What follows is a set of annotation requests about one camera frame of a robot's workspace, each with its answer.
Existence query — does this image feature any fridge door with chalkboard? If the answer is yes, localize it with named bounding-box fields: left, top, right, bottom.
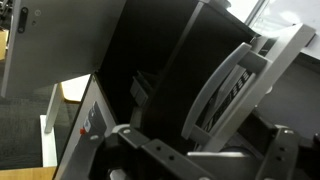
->
left=0, top=0, right=128, bottom=98

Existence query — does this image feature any white office table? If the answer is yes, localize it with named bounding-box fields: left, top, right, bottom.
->
left=39, top=73, right=93, bottom=168

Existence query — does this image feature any toy kitchen body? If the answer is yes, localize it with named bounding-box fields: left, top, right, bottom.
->
left=53, top=0, right=320, bottom=180

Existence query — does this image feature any brown cardboard box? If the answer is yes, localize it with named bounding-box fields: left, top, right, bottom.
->
left=0, top=29, right=9, bottom=62

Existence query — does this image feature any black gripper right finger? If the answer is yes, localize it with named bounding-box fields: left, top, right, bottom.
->
left=242, top=111, right=303, bottom=180

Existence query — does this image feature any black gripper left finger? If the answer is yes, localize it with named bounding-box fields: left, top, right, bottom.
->
left=111, top=124, right=218, bottom=180

